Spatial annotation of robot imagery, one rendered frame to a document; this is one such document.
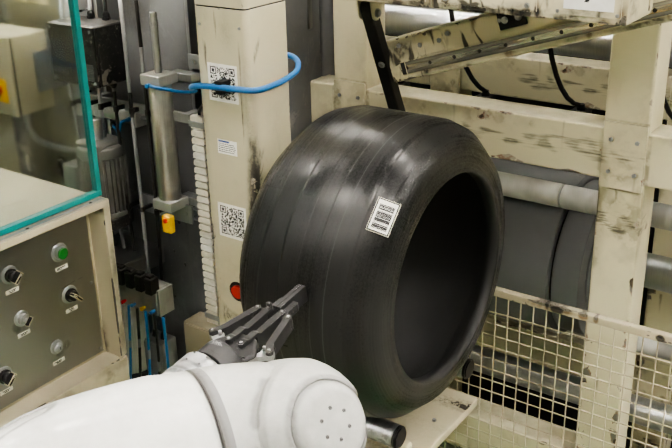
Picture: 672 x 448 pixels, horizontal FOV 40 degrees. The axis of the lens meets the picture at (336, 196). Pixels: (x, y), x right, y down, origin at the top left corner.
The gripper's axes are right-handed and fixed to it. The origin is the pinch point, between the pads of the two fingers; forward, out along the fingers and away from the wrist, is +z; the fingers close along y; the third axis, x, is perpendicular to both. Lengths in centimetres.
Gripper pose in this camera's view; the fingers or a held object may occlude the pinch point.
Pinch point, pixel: (290, 302)
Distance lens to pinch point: 151.8
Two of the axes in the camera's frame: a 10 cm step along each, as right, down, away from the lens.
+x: 1.0, 8.8, 4.7
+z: 5.6, -4.4, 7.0
